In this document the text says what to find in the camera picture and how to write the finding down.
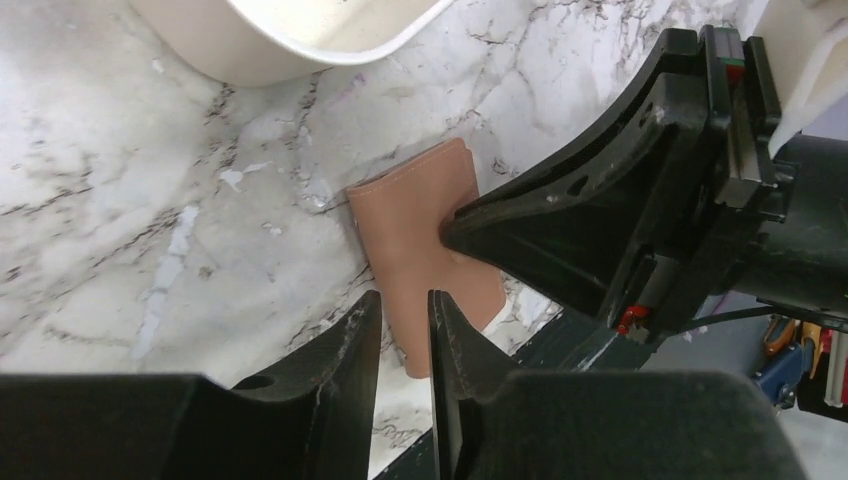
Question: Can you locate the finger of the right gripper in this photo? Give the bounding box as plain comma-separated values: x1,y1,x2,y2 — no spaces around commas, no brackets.
441,26,719,326

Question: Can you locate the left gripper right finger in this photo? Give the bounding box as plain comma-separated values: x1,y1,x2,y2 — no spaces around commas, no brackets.
428,290,806,479

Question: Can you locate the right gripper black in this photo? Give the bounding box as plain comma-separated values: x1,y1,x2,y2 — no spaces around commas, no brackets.
655,36,847,332

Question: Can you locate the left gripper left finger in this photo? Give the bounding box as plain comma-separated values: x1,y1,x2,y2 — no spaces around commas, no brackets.
1,291,382,479

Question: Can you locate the brown leather card holder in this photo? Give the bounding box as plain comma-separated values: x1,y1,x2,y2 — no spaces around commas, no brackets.
345,138,506,379

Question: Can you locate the white oblong plastic tray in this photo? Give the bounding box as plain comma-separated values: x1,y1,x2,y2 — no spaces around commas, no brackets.
131,0,450,87

